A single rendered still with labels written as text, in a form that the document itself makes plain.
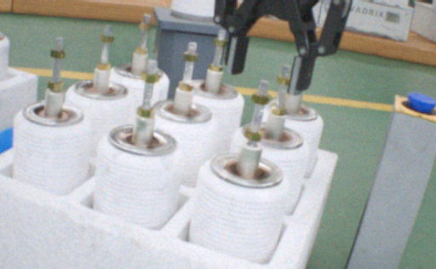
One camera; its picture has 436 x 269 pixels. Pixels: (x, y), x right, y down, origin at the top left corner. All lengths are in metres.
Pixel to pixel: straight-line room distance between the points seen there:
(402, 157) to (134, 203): 0.34
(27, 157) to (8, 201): 0.05
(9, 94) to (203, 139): 0.42
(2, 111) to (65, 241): 0.41
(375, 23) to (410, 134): 2.18
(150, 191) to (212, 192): 0.07
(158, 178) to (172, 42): 0.51
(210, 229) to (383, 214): 0.27
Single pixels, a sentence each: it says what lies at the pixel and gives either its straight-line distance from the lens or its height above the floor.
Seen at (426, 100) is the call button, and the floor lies 0.33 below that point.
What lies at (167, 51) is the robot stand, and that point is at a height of 0.24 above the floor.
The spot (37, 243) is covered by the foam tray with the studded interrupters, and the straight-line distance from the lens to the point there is 0.67.
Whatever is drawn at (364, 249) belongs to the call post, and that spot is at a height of 0.11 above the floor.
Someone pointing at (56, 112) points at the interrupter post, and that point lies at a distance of 0.67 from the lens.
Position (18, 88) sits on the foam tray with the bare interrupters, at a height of 0.17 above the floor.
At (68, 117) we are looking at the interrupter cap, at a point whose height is 0.25.
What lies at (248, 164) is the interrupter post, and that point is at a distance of 0.58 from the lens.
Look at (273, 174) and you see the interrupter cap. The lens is 0.60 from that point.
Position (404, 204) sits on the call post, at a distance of 0.76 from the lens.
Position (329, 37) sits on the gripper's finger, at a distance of 0.52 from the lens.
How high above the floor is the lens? 0.49
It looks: 21 degrees down
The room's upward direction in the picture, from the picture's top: 10 degrees clockwise
